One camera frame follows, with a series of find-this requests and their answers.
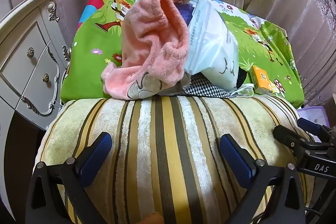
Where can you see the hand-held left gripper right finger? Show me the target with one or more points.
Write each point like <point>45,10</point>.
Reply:
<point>236,158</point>

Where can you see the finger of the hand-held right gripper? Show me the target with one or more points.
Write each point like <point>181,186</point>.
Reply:
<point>291,138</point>
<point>309,124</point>

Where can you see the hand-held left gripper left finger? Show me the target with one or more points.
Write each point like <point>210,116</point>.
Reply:
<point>97,153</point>

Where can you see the purple storage box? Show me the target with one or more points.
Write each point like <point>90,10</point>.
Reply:
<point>315,113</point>

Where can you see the white face mask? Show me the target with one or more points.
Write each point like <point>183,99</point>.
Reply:
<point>246,88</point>

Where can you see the small orange box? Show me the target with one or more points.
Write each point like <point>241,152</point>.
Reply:
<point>258,77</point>

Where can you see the black white houndstooth cloth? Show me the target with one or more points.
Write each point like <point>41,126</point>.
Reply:
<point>204,87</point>

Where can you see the white plastic bag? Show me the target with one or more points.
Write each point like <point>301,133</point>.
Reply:
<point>210,37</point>

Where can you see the pink fluffy towel cartoon patch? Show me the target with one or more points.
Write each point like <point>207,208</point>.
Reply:
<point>152,37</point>

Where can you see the blue knitted cloth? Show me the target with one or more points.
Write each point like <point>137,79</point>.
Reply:
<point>185,12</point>

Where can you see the person's left hand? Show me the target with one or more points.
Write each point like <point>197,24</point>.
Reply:
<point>154,219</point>

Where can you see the yellow striped cushion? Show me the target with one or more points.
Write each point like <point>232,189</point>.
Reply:
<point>168,134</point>

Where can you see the green cartoon printed blanket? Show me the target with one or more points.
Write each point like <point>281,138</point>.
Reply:
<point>89,61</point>

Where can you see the white ornate dresser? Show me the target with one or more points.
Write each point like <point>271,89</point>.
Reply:
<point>23,61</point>

